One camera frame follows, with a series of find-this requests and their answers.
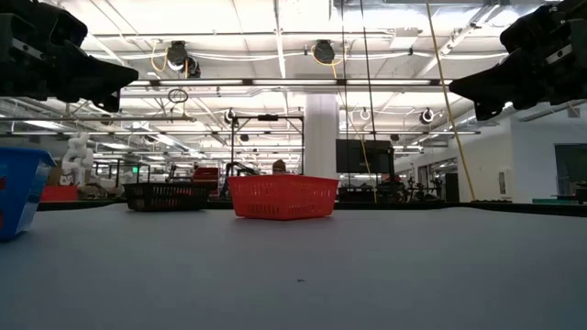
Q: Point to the blue plastic basket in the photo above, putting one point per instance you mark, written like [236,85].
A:
[23,192]

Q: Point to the black gantry frame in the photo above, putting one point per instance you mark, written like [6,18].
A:
[268,117]

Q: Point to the red bin rack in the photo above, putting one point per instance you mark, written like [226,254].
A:
[206,174]

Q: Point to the framed wall picture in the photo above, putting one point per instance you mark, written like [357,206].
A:
[503,182]

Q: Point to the red plastic basket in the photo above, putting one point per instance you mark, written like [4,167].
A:
[284,197]

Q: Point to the large black monitor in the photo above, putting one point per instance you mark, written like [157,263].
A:
[362,156]

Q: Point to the black metal table frame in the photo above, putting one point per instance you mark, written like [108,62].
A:
[413,207]

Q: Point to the white building pillar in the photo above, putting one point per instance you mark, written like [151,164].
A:
[321,137]

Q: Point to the red crate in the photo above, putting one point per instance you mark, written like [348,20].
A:
[59,193]

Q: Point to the white humanoid figure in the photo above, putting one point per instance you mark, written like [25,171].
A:
[78,158]

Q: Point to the long ceiling light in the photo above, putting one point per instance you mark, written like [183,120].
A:
[202,82]
[293,82]
[390,82]

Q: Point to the black background robot arm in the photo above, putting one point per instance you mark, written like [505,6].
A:
[238,170]

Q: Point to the black plastic basket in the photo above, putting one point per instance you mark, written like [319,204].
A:
[165,197]

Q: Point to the person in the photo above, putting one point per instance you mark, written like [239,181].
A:
[279,167]

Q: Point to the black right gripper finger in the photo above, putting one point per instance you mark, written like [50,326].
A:
[483,111]
[500,82]

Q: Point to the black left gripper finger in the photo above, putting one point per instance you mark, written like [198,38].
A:
[91,75]
[111,103]

